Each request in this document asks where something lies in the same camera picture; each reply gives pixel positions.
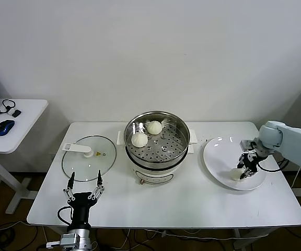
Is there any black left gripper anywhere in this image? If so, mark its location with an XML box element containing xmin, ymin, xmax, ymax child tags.
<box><xmin>62</xmin><ymin>169</ymin><xmax>106</xmax><ymax>231</ymax></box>

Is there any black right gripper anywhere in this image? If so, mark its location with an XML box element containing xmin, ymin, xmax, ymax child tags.
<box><xmin>236</xmin><ymin>150</ymin><xmax>265</xmax><ymax>180</ymax></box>

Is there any white steamed baozi bun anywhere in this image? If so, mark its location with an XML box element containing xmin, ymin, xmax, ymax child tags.
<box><xmin>230</xmin><ymin>168</ymin><xmax>247</xmax><ymax>181</ymax></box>
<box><xmin>131</xmin><ymin>132</ymin><xmax>149</xmax><ymax>148</ymax></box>
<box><xmin>146</xmin><ymin>120</ymin><xmax>163</xmax><ymax>135</ymax></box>

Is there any stainless steel steamer basket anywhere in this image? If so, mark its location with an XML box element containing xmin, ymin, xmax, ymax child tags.
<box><xmin>123</xmin><ymin>111</ymin><xmax>191</xmax><ymax>169</ymax></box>

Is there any white round plate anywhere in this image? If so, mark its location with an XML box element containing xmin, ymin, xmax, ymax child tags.
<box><xmin>202</xmin><ymin>135</ymin><xmax>268</xmax><ymax>191</ymax></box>

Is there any white table leg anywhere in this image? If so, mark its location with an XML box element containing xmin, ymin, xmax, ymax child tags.
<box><xmin>233</xmin><ymin>227</ymin><xmax>254</xmax><ymax>251</ymax></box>

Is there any white side table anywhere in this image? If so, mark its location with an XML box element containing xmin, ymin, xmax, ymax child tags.
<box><xmin>0</xmin><ymin>98</ymin><xmax>49</xmax><ymax>215</ymax></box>

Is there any blue black computer mouse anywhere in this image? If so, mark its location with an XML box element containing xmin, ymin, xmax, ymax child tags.
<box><xmin>0</xmin><ymin>119</ymin><xmax>16</xmax><ymax>136</ymax></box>

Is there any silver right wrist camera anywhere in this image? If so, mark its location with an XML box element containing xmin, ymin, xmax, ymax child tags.
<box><xmin>240</xmin><ymin>140</ymin><xmax>257</xmax><ymax>153</ymax></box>

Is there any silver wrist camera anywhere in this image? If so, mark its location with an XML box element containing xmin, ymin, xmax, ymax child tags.
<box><xmin>45</xmin><ymin>233</ymin><xmax>74</xmax><ymax>249</ymax></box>
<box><xmin>240</xmin><ymin>140</ymin><xmax>257</xmax><ymax>153</ymax></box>

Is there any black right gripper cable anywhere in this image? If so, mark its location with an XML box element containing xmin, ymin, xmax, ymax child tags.
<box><xmin>257</xmin><ymin>156</ymin><xmax>290</xmax><ymax>173</ymax></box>

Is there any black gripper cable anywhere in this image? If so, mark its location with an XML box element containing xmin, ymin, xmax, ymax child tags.
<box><xmin>57</xmin><ymin>206</ymin><xmax>74</xmax><ymax>226</ymax></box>
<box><xmin>257</xmin><ymin>156</ymin><xmax>290</xmax><ymax>173</ymax></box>

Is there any glass lid with white handle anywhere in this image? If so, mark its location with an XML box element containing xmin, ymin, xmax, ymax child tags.
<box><xmin>61</xmin><ymin>135</ymin><xmax>117</xmax><ymax>182</ymax></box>

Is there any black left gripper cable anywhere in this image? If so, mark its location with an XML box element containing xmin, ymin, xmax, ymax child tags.
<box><xmin>57</xmin><ymin>206</ymin><xmax>74</xmax><ymax>226</ymax></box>

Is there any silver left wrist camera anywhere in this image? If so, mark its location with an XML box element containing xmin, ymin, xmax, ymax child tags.
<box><xmin>45</xmin><ymin>233</ymin><xmax>74</xmax><ymax>249</ymax></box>

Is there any black cable with white plug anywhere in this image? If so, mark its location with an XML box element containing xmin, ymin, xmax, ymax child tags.
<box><xmin>0</xmin><ymin>99</ymin><xmax>17</xmax><ymax>116</ymax></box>

